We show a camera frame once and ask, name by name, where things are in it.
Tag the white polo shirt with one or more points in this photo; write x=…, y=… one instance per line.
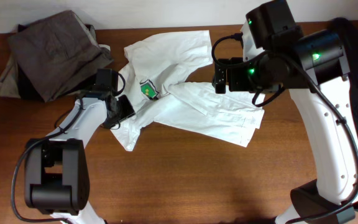
x=157, y=87

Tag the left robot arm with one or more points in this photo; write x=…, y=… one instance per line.
x=56, y=174

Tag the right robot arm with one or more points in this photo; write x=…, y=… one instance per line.
x=315, y=70

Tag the folded beige garment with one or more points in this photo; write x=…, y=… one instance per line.
x=8, y=78

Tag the folded grey brown trousers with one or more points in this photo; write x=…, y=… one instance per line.
x=56, y=53

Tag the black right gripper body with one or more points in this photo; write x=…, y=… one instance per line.
x=220, y=74

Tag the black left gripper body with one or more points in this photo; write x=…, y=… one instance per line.
x=120, y=109

